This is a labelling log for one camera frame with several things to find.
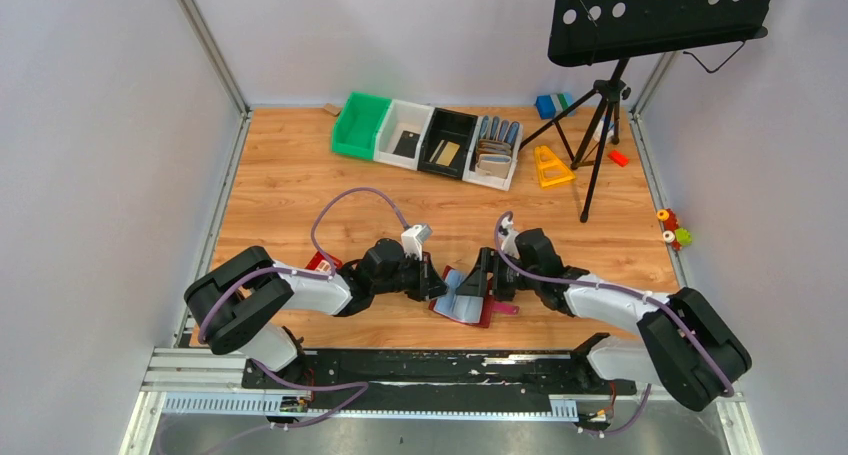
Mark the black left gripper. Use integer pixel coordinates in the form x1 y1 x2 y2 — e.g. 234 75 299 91
373 251 454 303

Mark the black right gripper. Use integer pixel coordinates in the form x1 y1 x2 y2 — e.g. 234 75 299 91
456 248 540 302

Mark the red leather card holder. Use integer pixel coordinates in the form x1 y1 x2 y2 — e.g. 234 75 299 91
429 266 519 329

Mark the gold credit card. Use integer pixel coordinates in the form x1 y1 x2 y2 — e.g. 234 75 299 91
429 140 460 167

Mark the black credit card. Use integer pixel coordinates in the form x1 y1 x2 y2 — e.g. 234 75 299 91
392 130 420 159

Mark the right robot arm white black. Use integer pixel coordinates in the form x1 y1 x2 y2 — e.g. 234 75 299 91
453 228 753 411

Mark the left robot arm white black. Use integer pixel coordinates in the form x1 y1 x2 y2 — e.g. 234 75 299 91
184 239 449 388

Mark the red plastic tray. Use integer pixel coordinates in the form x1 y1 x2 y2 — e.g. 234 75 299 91
305 252 342 273

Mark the yellow triangular toy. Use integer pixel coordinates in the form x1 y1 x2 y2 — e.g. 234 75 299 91
533 145 576 189

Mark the white bin with tools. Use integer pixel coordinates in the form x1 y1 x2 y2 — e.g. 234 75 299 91
462 114 523 191

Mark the black plastic bin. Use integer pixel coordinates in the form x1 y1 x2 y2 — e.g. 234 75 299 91
418 108 478 179

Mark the white plastic bin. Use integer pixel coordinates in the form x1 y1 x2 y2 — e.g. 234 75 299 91
373 100 435 170

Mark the green plastic bin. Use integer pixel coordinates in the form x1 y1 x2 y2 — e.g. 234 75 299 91
331 92 391 160

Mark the small red block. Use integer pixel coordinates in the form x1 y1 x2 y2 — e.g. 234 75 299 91
608 150 630 167

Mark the blue green block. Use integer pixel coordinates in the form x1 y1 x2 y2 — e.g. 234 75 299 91
534 92 574 120

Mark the colourful toy car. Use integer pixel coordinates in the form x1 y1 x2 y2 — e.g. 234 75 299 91
656 208 693 251

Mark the black music stand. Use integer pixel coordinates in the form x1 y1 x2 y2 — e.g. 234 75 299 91
516 0 783 223

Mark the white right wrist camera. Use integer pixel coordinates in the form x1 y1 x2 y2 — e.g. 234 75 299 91
497 216 520 259

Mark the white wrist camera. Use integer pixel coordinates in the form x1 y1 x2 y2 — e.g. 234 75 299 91
497 216 520 259
400 224 432 260

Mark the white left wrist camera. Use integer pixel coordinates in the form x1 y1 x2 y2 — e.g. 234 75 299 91
400 224 432 260

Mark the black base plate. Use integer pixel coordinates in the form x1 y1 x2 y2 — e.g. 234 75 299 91
242 348 637 400

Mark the aluminium frame rail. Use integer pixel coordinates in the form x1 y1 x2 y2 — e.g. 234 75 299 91
119 347 763 455

